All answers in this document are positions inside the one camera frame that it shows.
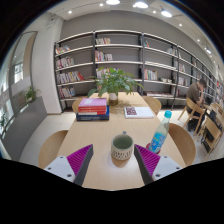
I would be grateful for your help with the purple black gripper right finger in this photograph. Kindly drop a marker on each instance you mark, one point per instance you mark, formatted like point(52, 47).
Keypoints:
point(152, 166)

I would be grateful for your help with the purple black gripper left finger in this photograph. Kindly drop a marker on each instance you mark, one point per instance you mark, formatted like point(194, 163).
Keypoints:
point(72, 168)

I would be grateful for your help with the clear plastic water bottle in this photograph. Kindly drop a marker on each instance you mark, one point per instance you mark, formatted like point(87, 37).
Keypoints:
point(160, 133)

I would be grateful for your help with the red round coaster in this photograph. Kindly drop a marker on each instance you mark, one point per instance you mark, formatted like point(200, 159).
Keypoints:
point(147, 147)

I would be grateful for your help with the wooden chair left near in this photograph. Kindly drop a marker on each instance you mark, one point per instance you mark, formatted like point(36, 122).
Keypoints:
point(50, 148)

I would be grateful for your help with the patterned ceramic mug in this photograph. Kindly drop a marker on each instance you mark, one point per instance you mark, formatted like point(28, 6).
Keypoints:
point(122, 146)

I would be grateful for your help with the wooden chair right near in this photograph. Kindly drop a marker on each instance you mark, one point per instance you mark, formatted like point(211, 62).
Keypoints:
point(185, 151)

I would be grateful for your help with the open magazine on table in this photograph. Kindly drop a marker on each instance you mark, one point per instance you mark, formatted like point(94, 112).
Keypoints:
point(138, 112)

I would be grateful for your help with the stack of books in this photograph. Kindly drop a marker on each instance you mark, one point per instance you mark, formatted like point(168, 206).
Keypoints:
point(93, 109)

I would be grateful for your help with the wooden chair left far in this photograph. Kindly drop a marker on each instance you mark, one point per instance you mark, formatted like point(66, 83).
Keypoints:
point(75, 104)

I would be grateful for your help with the wooden chair behind person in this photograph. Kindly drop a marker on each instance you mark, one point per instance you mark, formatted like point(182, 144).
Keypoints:
point(194, 112)

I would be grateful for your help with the potted plant by window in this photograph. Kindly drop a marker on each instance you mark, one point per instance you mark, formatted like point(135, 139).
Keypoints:
point(29, 95)

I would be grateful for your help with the seated person in background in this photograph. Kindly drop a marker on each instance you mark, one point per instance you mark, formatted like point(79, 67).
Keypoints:
point(195, 91)

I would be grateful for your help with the green potted plant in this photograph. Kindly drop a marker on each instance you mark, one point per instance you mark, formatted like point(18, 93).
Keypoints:
point(112, 81)

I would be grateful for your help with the large grey bookshelf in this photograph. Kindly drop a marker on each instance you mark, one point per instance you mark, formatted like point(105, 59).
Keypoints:
point(163, 69)

